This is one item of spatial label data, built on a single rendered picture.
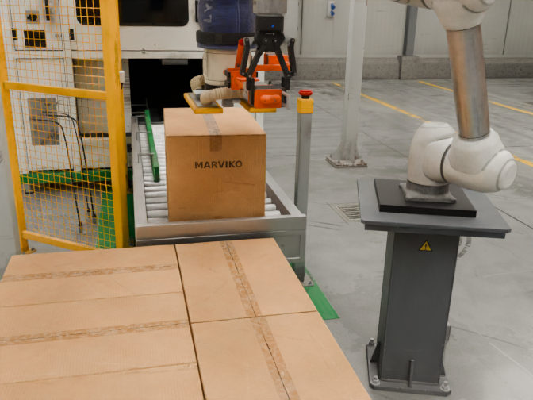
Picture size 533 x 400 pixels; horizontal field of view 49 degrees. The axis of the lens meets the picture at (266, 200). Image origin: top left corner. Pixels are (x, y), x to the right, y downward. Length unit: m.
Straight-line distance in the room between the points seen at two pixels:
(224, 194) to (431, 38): 10.40
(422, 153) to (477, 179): 0.24
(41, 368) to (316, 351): 0.73
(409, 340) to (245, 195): 0.87
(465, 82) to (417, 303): 0.87
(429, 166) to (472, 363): 0.98
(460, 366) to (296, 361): 1.22
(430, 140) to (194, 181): 0.92
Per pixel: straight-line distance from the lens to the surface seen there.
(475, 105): 1.96
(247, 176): 2.37
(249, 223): 2.37
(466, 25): 1.84
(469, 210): 2.16
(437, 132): 2.15
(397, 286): 2.28
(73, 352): 1.71
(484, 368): 2.73
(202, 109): 2.02
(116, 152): 3.02
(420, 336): 2.40
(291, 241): 2.45
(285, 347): 1.67
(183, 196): 2.37
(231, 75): 1.89
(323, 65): 11.51
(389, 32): 12.11
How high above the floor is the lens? 1.46
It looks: 19 degrees down
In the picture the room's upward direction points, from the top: 1 degrees clockwise
